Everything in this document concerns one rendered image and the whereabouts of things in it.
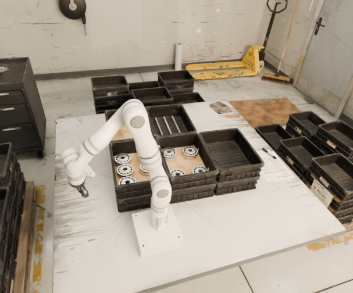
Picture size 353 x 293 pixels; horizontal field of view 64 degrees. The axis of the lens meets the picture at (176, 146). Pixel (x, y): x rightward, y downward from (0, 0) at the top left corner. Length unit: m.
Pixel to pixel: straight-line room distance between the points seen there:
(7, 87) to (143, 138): 1.96
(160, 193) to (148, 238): 0.30
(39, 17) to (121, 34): 1.17
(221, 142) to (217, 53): 3.59
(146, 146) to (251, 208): 0.91
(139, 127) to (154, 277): 0.77
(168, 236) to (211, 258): 0.25
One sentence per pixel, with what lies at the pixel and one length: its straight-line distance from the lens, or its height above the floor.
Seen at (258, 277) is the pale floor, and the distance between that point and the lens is 2.40.
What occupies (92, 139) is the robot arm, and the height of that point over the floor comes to 1.38.
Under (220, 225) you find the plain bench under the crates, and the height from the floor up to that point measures 0.70.
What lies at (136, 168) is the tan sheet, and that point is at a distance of 1.78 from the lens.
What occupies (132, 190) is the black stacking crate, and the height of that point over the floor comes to 0.87.
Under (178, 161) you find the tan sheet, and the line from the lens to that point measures 1.82.
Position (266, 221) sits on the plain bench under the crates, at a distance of 1.78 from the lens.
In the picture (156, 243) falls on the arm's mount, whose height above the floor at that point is 0.77.
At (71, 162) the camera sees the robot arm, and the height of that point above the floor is 1.30.
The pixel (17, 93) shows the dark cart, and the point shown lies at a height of 0.80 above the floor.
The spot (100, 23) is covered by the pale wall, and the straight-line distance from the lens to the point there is 4.77.
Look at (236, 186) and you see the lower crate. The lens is 1.82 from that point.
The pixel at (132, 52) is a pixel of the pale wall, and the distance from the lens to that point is 4.97.
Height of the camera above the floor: 2.03
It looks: 38 degrees down
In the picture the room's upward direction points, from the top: 4 degrees clockwise
